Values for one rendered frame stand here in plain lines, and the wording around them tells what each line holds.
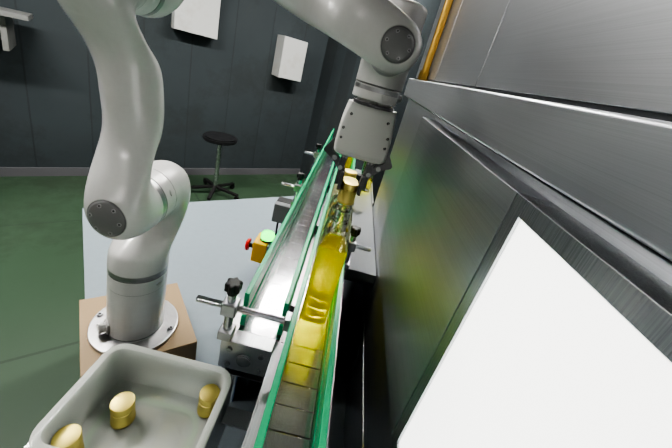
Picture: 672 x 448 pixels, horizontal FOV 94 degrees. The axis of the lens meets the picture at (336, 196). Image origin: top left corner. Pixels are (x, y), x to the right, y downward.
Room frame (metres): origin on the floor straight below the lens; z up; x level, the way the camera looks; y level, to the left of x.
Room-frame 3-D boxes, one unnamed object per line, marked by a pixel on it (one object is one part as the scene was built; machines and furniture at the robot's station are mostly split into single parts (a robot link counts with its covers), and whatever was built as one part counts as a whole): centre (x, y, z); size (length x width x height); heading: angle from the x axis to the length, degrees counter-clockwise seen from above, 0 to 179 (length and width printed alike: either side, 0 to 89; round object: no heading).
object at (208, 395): (0.35, 0.12, 0.96); 0.04 x 0.04 x 0.04
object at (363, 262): (1.20, -0.12, 1.01); 0.95 x 0.09 x 0.11; 1
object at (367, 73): (0.58, -0.02, 1.60); 0.09 x 0.08 x 0.13; 3
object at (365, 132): (0.58, -0.02, 1.45); 0.10 x 0.07 x 0.11; 90
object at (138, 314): (0.56, 0.40, 0.93); 0.19 x 0.19 x 0.18
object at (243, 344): (0.42, 0.08, 1.02); 0.09 x 0.04 x 0.07; 91
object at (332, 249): (0.53, -0.02, 1.16); 0.06 x 0.06 x 0.21; 1
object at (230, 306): (0.41, 0.10, 1.12); 0.17 x 0.03 x 0.12; 91
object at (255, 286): (1.32, 0.12, 1.10); 1.75 x 0.01 x 0.08; 1
